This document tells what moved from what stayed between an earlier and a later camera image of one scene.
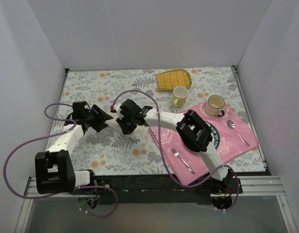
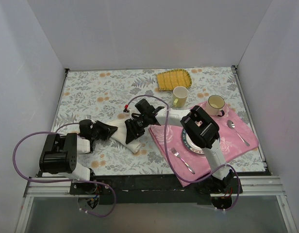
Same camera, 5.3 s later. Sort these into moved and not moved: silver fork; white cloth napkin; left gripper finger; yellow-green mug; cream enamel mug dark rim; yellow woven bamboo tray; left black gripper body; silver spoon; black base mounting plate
Moved: left black gripper body; white cloth napkin; left gripper finger
Not moved: black base mounting plate; silver spoon; cream enamel mug dark rim; yellow-green mug; yellow woven bamboo tray; silver fork
